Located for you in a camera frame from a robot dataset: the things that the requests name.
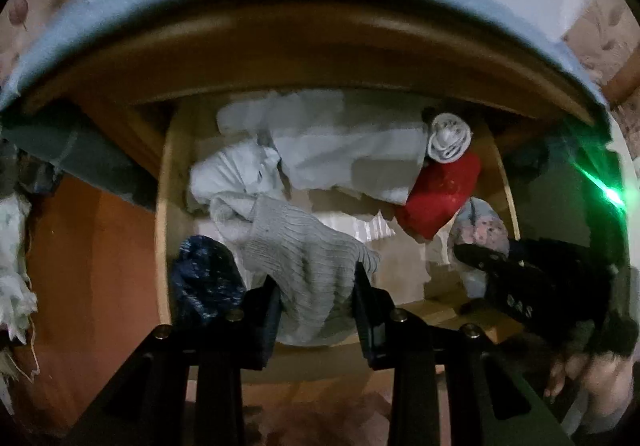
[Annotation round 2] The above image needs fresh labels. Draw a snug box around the grey ribbed underwear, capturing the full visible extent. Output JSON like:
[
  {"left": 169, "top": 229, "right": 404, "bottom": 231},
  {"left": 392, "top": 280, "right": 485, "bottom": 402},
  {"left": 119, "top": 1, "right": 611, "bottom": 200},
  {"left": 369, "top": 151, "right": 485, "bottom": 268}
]
[{"left": 210, "top": 196, "right": 381, "bottom": 347}]

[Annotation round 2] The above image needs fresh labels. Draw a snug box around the dark blue speckled underwear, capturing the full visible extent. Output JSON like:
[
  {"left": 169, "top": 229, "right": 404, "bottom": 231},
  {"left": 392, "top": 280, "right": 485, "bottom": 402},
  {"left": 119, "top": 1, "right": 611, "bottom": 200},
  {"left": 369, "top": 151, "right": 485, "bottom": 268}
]
[{"left": 172, "top": 235, "right": 248, "bottom": 327}]

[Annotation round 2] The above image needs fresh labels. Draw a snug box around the wooden drawer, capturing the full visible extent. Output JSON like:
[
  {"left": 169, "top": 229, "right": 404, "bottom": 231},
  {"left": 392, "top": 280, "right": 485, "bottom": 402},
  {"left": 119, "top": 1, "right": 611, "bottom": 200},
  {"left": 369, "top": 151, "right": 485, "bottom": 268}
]
[{"left": 155, "top": 91, "right": 523, "bottom": 382}]

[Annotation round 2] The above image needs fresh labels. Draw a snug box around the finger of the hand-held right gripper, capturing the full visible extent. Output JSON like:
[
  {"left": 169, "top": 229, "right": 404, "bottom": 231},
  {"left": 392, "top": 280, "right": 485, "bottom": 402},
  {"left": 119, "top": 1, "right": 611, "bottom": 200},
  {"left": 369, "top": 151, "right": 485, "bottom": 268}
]
[{"left": 454, "top": 241, "right": 531, "bottom": 279}]

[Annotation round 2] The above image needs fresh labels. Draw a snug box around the leaf print curtain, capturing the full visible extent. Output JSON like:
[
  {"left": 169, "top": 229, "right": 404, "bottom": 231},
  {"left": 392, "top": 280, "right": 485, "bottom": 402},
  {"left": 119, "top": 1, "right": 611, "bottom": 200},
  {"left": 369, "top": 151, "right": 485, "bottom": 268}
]
[{"left": 0, "top": 0, "right": 640, "bottom": 100}]

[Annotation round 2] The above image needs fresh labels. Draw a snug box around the large white underwear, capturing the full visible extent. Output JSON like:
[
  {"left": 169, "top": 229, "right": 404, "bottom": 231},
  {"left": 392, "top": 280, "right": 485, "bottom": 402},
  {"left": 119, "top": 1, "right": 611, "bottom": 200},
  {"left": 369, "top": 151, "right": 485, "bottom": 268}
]
[{"left": 217, "top": 91, "right": 433, "bottom": 204}]

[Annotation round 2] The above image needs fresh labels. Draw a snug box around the red underwear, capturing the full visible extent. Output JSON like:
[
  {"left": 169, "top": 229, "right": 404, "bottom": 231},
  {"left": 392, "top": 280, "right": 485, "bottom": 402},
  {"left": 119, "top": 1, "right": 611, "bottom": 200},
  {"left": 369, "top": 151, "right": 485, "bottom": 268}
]
[{"left": 395, "top": 151, "right": 482, "bottom": 241}]

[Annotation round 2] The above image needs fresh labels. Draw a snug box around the white sock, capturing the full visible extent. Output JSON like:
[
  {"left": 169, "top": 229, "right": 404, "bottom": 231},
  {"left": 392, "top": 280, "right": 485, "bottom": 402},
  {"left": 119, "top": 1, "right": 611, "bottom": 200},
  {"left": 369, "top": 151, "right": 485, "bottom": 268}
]
[{"left": 426, "top": 112, "right": 473, "bottom": 163}]

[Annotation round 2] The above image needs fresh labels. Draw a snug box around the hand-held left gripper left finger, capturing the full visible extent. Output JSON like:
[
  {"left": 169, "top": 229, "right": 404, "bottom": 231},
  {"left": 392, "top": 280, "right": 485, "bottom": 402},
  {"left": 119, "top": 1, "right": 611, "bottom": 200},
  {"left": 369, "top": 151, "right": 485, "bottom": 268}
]
[{"left": 65, "top": 276, "right": 283, "bottom": 446}]

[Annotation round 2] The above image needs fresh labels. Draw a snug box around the white crumpled fabric pile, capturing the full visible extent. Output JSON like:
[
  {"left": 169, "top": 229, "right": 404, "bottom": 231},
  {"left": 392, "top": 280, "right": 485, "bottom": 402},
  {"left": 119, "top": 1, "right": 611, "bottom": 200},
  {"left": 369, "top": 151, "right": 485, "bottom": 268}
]
[{"left": 0, "top": 196, "right": 38, "bottom": 377}]

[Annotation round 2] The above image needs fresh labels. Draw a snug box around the pale floral underwear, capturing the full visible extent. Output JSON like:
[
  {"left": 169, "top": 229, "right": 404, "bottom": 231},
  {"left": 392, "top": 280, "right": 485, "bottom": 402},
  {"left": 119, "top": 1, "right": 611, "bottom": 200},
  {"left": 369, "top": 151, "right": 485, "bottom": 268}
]
[{"left": 447, "top": 199, "right": 511, "bottom": 297}]

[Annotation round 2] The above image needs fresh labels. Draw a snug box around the person's right hand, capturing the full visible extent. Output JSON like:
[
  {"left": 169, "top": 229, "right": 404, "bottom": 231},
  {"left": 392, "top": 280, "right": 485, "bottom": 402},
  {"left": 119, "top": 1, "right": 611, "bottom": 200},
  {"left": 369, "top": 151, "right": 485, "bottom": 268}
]
[{"left": 542, "top": 351, "right": 636, "bottom": 427}]

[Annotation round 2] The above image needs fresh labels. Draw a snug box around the wooden nightstand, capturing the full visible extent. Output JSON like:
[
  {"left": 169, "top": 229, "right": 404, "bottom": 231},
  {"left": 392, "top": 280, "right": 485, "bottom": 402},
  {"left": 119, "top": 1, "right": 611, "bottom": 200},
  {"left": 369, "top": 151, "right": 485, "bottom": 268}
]
[{"left": 20, "top": 1, "right": 603, "bottom": 427}]

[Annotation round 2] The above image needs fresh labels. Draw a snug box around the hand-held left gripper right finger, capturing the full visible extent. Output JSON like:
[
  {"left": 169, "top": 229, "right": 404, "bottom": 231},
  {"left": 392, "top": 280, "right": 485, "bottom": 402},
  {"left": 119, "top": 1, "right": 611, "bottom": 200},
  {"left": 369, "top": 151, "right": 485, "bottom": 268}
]
[{"left": 352, "top": 263, "right": 576, "bottom": 446}]

